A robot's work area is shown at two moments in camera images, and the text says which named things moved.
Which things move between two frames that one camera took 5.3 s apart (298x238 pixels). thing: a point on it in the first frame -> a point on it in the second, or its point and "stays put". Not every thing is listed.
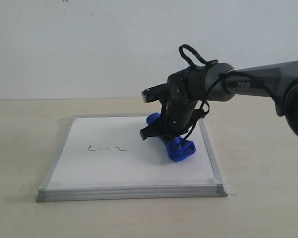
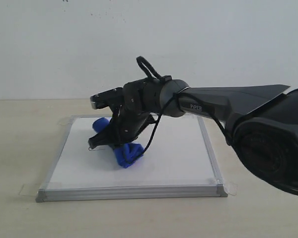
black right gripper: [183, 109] -> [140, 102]
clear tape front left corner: [30, 190] stays put
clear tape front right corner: [230, 188] stays put
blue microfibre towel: [178, 148] -> [125, 153]
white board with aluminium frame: [102, 157] stays put
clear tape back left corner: [64, 121] stays put
